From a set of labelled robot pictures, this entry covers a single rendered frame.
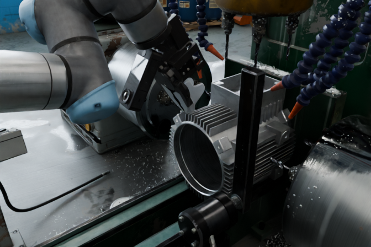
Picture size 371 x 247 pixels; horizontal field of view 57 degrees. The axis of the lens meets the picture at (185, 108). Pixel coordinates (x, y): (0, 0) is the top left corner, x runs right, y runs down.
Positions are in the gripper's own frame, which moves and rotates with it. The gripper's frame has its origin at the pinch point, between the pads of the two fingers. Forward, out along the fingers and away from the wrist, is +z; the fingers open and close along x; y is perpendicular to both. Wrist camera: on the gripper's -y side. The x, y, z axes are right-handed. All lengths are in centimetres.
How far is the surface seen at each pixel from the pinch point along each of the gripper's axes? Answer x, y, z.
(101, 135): 37.1, -14.5, 17.3
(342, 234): -36.2, -3.6, 0.3
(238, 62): 4.6, 19.3, 5.1
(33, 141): 58, -31, 16
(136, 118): 16.0, -6.5, 4.9
